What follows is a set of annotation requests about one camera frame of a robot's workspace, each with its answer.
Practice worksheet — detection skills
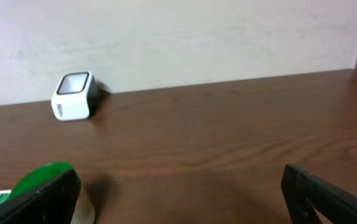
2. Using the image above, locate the green lidded white jar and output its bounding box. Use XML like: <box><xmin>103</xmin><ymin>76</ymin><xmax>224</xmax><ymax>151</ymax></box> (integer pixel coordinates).
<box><xmin>9</xmin><ymin>162</ymin><xmax>95</xmax><ymax>224</ymax></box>

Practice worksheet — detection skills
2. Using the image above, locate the white barcode scanner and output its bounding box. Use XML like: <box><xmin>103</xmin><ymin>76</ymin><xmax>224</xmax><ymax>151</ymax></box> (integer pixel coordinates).
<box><xmin>51</xmin><ymin>71</ymin><xmax>98</xmax><ymax>121</ymax></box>

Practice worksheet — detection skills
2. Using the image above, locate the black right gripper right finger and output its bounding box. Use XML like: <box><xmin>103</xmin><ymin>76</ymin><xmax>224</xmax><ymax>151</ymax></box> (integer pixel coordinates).
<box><xmin>281</xmin><ymin>164</ymin><xmax>357</xmax><ymax>223</ymax></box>

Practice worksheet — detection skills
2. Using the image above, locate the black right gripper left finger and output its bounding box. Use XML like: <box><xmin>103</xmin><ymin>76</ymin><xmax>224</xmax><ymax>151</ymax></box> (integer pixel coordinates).
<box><xmin>0</xmin><ymin>169</ymin><xmax>81</xmax><ymax>224</ymax></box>

